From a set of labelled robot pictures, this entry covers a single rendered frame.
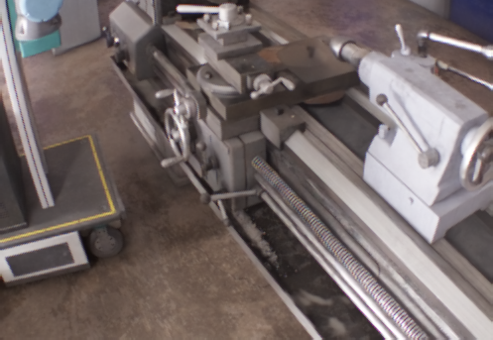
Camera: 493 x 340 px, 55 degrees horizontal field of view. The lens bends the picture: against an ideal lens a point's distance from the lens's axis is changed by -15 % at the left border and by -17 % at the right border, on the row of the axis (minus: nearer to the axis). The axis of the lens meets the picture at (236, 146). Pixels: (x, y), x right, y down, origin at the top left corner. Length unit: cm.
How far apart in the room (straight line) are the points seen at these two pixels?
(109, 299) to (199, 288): 42
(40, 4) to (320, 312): 135
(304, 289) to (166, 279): 80
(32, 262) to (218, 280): 87
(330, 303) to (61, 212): 124
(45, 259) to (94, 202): 37
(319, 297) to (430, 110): 78
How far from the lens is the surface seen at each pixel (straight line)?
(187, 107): 184
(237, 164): 182
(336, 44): 173
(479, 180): 141
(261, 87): 168
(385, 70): 151
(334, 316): 178
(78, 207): 240
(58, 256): 241
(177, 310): 232
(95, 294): 244
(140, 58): 270
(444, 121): 135
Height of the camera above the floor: 184
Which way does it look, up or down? 36 degrees down
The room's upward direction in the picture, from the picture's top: 3 degrees counter-clockwise
